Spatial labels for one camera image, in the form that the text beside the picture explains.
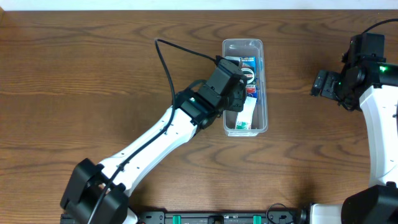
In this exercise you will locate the clear plastic container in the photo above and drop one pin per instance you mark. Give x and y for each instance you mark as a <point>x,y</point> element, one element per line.
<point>248,48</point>

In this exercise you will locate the dark green round-label box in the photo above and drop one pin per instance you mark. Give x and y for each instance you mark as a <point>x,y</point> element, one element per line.
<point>250,73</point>

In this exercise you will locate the blue Kool Fever box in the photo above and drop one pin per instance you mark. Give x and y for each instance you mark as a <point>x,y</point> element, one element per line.
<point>246,62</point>

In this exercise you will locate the white green medicine box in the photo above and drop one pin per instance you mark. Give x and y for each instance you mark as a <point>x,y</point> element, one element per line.
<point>244,118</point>

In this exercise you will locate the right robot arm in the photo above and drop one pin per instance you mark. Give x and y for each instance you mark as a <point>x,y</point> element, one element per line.
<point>374,86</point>

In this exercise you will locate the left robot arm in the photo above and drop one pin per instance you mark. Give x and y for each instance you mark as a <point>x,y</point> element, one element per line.
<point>99,193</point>

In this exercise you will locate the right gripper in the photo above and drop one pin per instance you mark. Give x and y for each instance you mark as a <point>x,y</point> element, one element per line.
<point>323,84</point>

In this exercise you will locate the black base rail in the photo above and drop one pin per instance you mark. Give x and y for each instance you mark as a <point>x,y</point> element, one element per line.
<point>273,216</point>

